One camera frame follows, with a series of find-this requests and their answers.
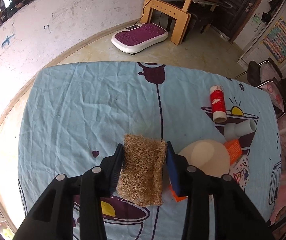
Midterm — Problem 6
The red thread spool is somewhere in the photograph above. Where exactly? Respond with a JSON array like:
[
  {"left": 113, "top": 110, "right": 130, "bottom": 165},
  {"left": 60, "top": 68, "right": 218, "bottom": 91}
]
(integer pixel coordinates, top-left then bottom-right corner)
[{"left": 210, "top": 85, "right": 227, "bottom": 123}]

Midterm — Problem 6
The purple white vibration plate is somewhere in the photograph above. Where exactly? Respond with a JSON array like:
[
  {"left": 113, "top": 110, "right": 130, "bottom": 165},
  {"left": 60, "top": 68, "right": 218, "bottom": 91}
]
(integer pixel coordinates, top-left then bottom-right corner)
[{"left": 111, "top": 22, "right": 168, "bottom": 55}]

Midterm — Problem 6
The dark brown door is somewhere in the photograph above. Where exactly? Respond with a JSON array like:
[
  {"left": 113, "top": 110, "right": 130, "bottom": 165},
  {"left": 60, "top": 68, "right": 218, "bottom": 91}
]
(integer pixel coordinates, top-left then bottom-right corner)
[{"left": 211, "top": 0, "right": 261, "bottom": 43}]

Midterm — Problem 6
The tan loofah sponge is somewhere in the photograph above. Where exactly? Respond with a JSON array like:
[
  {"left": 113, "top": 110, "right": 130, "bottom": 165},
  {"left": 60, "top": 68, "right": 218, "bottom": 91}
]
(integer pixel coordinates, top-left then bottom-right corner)
[{"left": 117, "top": 134, "right": 167, "bottom": 207}]

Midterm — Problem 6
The beige round cap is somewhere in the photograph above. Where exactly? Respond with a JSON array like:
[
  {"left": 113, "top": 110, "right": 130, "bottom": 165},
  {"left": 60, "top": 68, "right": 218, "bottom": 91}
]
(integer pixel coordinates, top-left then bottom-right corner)
[{"left": 179, "top": 140, "right": 231, "bottom": 177}]

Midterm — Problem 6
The light blue patterned tablecloth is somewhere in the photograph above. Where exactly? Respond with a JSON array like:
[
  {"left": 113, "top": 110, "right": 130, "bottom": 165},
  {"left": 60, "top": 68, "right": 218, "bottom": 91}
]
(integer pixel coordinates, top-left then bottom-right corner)
[{"left": 18, "top": 62, "right": 281, "bottom": 239}]

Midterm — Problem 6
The wooden stool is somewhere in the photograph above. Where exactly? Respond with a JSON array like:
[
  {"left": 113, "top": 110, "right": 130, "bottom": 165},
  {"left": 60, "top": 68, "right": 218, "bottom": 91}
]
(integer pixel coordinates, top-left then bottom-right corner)
[{"left": 139, "top": 0, "right": 191, "bottom": 46}]

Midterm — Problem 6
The grey plastic pipe fitting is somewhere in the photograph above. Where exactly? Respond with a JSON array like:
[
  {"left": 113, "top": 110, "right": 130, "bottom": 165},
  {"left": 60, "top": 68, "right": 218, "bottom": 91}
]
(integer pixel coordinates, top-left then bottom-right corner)
[{"left": 223, "top": 119, "right": 256, "bottom": 141}]

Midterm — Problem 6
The black metal chair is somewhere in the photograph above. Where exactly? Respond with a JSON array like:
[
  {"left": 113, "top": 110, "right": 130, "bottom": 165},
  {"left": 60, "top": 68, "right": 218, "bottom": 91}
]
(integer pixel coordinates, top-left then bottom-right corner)
[{"left": 235, "top": 58, "right": 286, "bottom": 119}]

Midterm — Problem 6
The colourful wall poster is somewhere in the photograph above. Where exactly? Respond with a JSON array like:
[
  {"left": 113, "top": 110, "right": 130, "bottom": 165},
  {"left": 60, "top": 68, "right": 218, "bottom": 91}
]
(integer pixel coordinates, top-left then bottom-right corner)
[{"left": 262, "top": 17, "right": 286, "bottom": 63}]

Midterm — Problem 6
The orange rectangular box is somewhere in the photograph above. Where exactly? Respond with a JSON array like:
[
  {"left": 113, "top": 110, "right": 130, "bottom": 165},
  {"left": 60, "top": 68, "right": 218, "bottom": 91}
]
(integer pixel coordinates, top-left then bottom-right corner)
[{"left": 168, "top": 140, "right": 242, "bottom": 202}]

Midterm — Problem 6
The white hello kitty pouch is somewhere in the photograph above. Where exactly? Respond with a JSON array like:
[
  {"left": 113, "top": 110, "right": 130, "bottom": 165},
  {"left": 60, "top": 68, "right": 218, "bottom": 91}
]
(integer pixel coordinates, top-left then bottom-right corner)
[{"left": 228, "top": 154, "right": 250, "bottom": 191}]

